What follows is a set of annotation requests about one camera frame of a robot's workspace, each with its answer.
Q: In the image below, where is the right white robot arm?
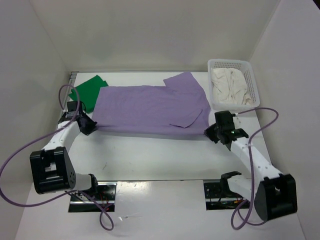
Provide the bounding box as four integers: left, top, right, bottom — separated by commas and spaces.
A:
204, 110, 298, 222

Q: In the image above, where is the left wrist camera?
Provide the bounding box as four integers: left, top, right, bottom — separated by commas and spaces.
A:
232, 113, 241, 129

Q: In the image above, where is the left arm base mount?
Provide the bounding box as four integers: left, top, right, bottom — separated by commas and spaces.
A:
68, 181, 117, 213

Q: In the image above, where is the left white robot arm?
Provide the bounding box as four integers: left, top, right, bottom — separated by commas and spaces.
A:
29, 101, 100, 200

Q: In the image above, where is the green t shirt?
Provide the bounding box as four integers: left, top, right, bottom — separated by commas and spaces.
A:
75, 75, 109, 114

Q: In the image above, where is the white plastic basket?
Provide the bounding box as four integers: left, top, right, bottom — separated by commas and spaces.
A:
207, 59, 260, 112

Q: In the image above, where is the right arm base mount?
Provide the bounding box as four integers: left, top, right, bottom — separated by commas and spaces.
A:
203, 180, 245, 211

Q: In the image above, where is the white cloth in basket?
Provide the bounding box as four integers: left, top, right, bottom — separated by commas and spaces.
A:
210, 68, 253, 106

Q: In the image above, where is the purple t shirt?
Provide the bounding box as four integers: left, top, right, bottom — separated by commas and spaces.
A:
92, 72, 211, 136

